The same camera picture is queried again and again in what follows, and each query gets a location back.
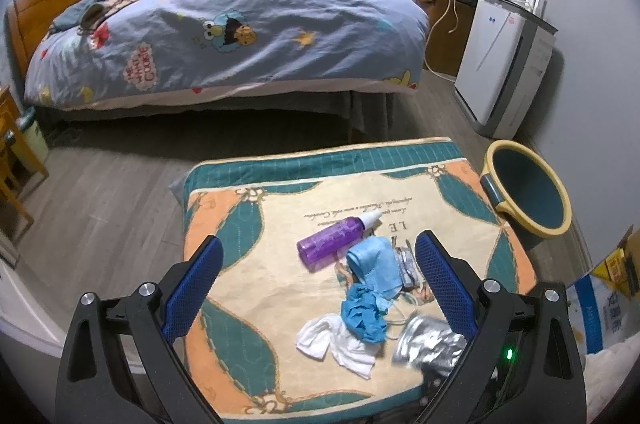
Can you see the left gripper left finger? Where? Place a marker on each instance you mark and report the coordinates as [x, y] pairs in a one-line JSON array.
[[95, 384]]

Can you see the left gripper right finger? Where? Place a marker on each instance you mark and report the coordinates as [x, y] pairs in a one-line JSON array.
[[520, 363]]

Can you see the yellow teal trash bin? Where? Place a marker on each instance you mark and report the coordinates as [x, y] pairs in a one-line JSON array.
[[525, 190]]

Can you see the silver foil wrapper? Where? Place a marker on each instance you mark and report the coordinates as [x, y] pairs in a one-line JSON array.
[[428, 344]]

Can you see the blue yellow cardboard box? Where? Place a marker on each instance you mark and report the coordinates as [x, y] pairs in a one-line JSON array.
[[603, 305]]

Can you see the blue rubber glove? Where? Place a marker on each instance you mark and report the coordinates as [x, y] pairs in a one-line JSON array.
[[363, 312]]

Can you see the blue face mask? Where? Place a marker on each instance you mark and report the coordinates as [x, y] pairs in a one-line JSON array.
[[373, 262]]

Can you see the white crumpled tissue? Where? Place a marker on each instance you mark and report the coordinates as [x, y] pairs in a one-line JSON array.
[[328, 333]]

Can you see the teal orange patterned cushion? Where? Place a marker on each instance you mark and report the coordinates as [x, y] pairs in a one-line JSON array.
[[241, 349]]

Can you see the purple spray bottle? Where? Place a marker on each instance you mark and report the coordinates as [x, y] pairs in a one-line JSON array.
[[331, 243]]

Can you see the wooden stool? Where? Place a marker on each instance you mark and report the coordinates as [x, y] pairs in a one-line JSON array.
[[15, 148]]

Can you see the green white small bin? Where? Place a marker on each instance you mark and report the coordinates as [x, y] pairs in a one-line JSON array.
[[30, 129]]

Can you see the white air purifier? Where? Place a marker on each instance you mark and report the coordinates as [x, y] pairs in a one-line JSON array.
[[505, 59]]

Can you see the wooden cabinet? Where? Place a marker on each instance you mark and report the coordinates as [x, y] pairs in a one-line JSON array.
[[450, 26]]

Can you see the blue cartoon duvet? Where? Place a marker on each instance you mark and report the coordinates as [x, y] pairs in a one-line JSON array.
[[122, 54]]

